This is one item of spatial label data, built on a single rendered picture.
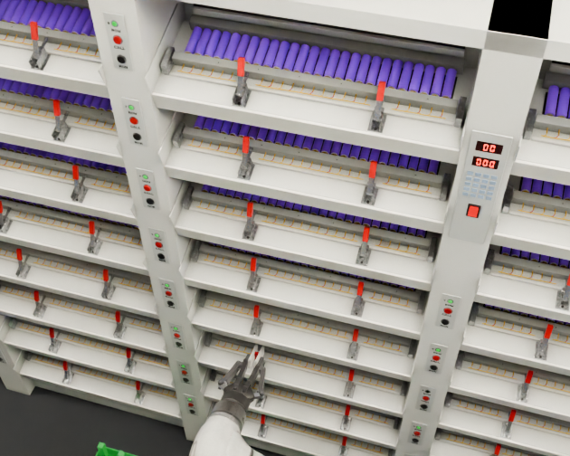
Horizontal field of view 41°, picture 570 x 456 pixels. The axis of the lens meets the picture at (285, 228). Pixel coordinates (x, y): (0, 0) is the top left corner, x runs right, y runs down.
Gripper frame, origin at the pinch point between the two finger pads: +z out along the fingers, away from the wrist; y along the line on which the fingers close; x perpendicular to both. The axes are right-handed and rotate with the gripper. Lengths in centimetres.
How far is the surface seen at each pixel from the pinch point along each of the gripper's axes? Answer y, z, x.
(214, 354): -13.6, 3.8, -7.1
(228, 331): -7.1, -3.2, 10.2
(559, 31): 54, -23, 111
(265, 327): 2.3, -0.3, 11.9
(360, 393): 29.8, 3.4, -7.3
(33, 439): -78, -2, -64
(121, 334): -42.4, 2.0, -6.7
